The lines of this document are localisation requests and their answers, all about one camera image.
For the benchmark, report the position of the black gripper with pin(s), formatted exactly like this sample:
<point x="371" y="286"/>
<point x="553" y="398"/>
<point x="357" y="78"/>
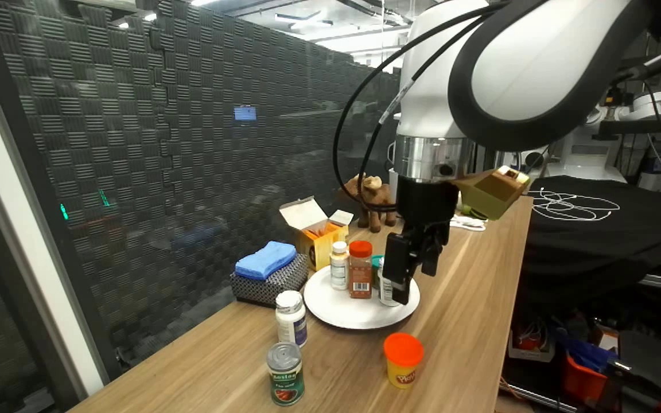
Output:
<point x="425" y="202"/>

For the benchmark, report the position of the teal lid dough tub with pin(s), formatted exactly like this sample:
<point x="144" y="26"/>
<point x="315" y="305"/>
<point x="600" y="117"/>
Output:
<point x="377" y="267"/>

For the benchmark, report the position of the orange cap spice bottle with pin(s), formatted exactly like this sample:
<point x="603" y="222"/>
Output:
<point x="359" y="276"/>

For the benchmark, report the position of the small stained white bottle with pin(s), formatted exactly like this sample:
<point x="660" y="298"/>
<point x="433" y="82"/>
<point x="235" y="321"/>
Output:
<point x="338" y="267"/>

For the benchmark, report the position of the orange lid yellow dough tub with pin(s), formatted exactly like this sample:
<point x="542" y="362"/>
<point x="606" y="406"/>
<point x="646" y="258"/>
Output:
<point x="403" y="358"/>

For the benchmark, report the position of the white pill bottle blue label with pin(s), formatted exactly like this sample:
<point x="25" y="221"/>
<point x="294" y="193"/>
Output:
<point x="290" y="321"/>

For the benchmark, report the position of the tin food can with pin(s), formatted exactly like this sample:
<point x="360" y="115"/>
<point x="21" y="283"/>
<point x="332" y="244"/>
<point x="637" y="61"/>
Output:
<point x="285" y="375"/>

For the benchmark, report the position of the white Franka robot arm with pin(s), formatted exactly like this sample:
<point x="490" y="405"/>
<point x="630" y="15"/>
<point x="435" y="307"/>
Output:
<point x="514" y="70"/>

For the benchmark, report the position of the white round plate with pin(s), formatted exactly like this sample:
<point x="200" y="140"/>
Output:
<point x="344" y="313"/>

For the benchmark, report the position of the white crumpled wrapper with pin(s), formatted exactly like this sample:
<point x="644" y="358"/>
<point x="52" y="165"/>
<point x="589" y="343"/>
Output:
<point x="468" y="222"/>

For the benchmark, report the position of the brown moose plush toy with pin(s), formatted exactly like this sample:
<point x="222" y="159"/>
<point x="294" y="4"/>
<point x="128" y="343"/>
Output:
<point x="373" y="200"/>

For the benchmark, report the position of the open yellow cardboard box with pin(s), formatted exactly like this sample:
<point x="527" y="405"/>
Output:
<point x="320" y="241"/>

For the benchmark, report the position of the grey foam block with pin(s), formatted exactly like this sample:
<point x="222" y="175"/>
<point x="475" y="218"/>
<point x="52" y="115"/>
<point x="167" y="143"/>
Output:
<point x="270" y="291"/>

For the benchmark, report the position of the blue sponge cloth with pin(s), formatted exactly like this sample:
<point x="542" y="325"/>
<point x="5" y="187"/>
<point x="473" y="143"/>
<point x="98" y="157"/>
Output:
<point x="264" y="260"/>

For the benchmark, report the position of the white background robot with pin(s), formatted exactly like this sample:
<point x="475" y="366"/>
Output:
<point x="568" y="152"/>

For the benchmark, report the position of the red storage bin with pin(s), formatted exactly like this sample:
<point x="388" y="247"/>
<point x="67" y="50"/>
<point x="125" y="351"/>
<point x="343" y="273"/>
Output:
<point x="583" y="380"/>

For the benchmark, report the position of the black table cloth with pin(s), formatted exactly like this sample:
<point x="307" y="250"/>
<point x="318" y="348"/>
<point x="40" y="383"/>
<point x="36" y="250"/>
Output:
<point x="637" y="229"/>

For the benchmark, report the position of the olive brown wrist camera box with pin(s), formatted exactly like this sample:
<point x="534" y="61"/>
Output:
<point x="495" y="193"/>

